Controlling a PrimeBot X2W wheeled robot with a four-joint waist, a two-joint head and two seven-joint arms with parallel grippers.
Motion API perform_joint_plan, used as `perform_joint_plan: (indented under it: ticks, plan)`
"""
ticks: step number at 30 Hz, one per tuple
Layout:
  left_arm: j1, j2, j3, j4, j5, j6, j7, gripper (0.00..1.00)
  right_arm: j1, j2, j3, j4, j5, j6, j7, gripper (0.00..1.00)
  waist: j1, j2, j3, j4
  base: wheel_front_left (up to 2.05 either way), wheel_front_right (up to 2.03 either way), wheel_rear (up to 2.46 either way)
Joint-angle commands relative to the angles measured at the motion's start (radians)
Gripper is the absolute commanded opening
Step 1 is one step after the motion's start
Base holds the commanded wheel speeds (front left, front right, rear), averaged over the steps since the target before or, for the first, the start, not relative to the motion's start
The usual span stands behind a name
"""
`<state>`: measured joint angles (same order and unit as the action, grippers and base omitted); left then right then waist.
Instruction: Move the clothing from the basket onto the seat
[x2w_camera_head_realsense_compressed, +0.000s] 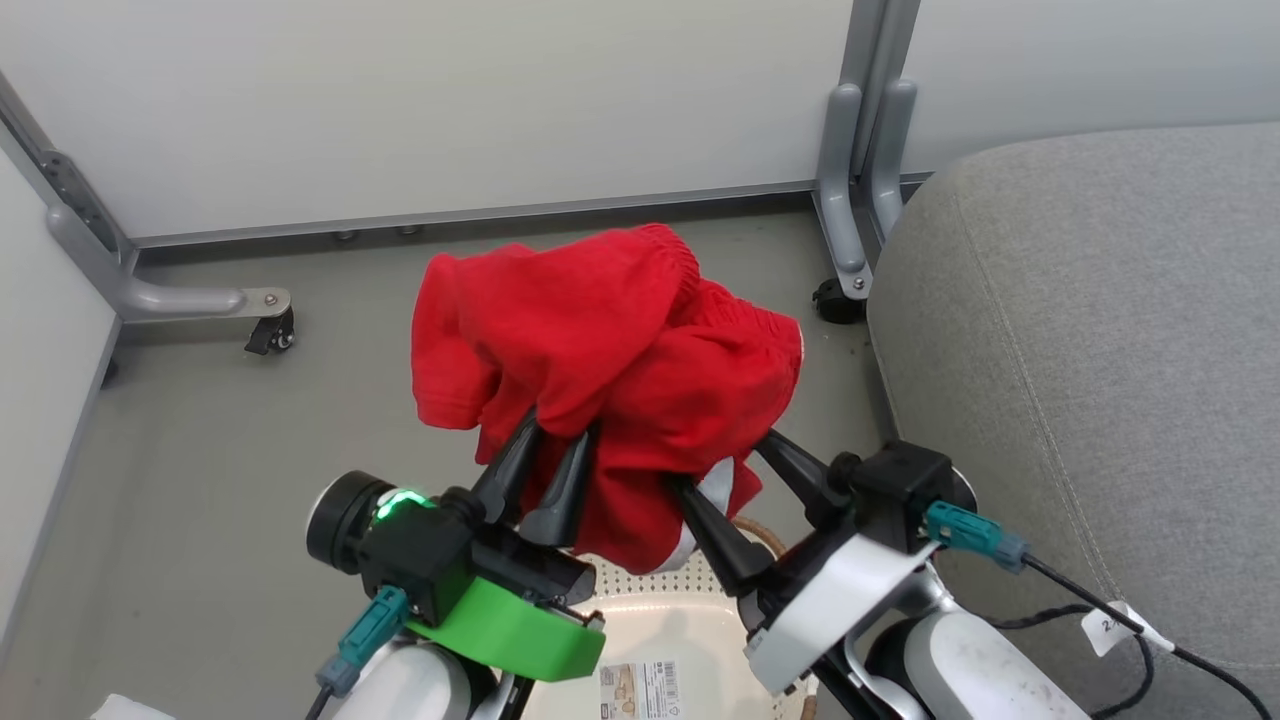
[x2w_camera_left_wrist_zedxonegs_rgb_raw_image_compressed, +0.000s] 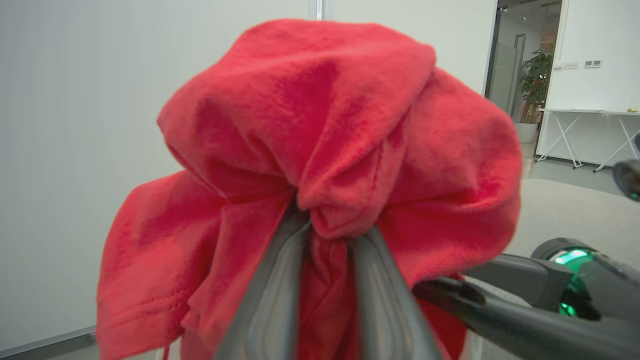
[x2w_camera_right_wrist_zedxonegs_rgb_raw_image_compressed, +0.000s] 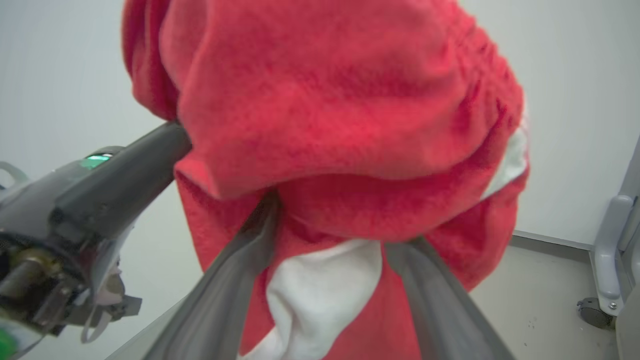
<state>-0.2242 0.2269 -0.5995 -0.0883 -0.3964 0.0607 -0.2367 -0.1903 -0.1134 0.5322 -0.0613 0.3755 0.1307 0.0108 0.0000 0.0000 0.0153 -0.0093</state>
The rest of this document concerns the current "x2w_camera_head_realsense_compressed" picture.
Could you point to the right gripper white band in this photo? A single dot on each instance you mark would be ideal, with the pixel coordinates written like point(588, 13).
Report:
point(840, 600)

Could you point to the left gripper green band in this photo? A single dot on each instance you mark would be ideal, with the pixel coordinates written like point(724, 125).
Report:
point(510, 625)

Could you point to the red clothing item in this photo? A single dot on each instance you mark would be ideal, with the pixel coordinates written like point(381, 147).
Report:
point(620, 340)

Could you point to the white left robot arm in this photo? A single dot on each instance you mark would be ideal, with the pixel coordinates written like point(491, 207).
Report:
point(410, 690)

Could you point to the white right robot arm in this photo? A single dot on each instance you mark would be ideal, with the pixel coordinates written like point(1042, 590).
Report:
point(980, 670)

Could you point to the white plastic laundry basket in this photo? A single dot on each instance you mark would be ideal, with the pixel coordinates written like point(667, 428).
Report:
point(660, 620)

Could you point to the round black caster wheel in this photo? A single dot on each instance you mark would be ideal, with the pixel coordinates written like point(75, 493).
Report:
point(836, 302)

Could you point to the printed barcode label sticker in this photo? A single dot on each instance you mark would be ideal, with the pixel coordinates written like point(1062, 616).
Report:
point(640, 690)

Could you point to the grey fabric sofa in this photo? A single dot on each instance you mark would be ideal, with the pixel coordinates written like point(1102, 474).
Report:
point(1090, 350)

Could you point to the grey angled partition leg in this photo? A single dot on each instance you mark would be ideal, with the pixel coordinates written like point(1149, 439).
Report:
point(130, 285)

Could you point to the small white object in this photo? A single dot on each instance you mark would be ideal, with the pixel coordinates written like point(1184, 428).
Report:
point(130, 708)

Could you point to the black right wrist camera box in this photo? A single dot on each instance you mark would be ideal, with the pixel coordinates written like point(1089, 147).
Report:
point(900, 490)

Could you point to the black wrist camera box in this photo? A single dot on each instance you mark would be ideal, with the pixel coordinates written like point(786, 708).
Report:
point(410, 550)
point(900, 490)

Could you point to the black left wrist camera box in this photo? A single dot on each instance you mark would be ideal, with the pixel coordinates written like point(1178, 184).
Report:
point(410, 550)

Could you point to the grey partition base rail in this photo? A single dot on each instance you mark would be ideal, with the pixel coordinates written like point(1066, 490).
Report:
point(480, 215)

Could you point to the black caster with silver bracket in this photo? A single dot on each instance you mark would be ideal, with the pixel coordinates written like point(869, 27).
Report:
point(272, 328)

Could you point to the grey upright partition post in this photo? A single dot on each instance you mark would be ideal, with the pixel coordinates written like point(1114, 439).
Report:
point(860, 150)

